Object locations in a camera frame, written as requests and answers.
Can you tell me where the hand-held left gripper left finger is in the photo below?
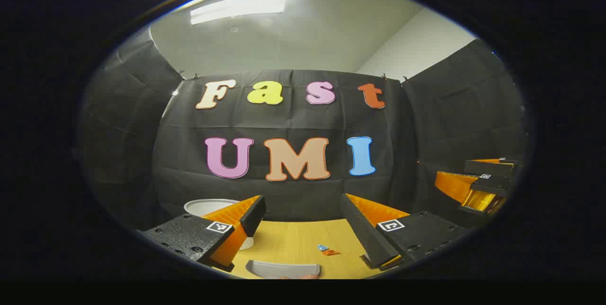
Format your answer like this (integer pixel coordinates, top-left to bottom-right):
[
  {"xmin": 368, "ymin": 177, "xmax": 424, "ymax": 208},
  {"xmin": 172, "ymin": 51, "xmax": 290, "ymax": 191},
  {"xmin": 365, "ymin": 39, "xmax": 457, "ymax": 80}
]
[{"xmin": 140, "ymin": 195, "xmax": 267, "ymax": 272}]

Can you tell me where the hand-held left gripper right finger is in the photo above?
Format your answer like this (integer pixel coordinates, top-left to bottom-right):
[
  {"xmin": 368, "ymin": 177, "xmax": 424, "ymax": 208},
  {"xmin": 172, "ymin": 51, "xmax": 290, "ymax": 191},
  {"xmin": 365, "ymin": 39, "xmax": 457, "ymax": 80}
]
[{"xmin": 340, "ymin": 194, "xmax": 474, "ymax": 270}]

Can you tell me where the grey plastic dustpan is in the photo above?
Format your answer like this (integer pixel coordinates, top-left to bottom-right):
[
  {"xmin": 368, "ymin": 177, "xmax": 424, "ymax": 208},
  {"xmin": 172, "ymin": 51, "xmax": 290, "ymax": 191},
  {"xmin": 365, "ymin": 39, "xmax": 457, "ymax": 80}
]
[{"xmin": 245, "ymin": 260, "xmax": 321, "ymax": 279}]

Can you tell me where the ceiling light panel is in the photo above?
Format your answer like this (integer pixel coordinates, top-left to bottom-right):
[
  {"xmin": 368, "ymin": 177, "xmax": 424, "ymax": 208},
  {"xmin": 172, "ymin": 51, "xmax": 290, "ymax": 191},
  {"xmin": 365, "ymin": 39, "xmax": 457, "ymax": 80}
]
[{"xmin": 190, "ymin": 0, "xmax": 291, "ymax": 26}]

